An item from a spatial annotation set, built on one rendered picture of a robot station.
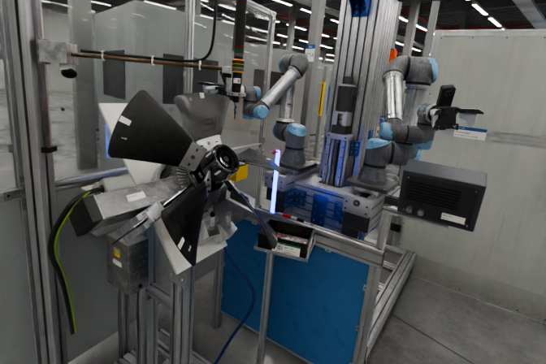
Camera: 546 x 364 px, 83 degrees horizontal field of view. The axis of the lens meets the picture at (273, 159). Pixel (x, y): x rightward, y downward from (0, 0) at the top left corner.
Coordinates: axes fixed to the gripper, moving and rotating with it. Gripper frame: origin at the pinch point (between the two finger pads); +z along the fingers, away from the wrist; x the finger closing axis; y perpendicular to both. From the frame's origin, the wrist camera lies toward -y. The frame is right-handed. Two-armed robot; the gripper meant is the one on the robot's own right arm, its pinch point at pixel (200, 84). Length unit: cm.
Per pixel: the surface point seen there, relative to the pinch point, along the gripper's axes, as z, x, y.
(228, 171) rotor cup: 11, -77, 16
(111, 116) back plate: 44, -39, 9
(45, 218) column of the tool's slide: 68, -40, 49
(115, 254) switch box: 45, -52, 62
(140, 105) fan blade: 37, -66, -2
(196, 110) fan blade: 15.0, -47.3, 2.8
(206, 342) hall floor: -2, -44, 141
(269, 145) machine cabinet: -218, 290, 141
